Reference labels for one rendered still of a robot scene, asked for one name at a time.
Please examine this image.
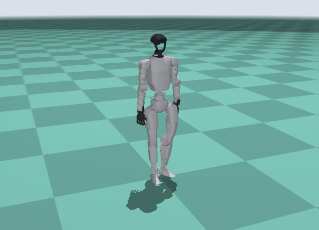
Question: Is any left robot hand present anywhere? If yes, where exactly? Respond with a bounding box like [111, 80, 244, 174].
[173, 99, 180, 112]

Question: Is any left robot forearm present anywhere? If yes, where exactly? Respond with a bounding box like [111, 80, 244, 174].
[172, 84, 180, 103]

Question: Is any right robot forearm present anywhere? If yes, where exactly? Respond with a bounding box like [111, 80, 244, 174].
[137, 84, 146, 112]

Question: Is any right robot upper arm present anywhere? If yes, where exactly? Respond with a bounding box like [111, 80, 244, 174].
[138, 59, 151, 91]

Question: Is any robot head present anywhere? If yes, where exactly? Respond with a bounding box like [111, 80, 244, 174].
[151, 34, 167, 58]

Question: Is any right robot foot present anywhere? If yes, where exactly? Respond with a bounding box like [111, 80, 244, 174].
[151, 172, 160, 184]

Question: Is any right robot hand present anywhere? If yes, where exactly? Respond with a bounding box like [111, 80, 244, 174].
[137, 106, 147, 125]

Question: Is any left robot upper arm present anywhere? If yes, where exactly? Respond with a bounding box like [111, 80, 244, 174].
[170, 56, 181, 86]

